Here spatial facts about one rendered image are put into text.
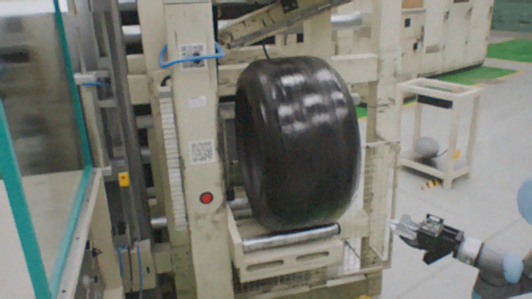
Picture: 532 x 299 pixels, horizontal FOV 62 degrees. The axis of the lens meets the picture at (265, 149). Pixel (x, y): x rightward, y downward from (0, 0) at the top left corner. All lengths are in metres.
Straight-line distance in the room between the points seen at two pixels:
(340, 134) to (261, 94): 0.25
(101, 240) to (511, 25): 12.65
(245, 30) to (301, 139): 0.63
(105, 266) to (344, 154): 0.74
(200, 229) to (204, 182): 0.17
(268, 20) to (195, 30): 0.51
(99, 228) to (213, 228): 0.39
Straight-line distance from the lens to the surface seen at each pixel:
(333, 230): 1.54
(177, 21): 1.29
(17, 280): 0.86
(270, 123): 1.24
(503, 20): 13.44
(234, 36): 1.72
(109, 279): 1.38
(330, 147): 1.26
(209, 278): 1.61
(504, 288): 1.42
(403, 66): 6.29
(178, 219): 1.48
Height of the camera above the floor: 1.72
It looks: 21 degrees down
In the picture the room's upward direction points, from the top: 2 degrees counter-clockwise
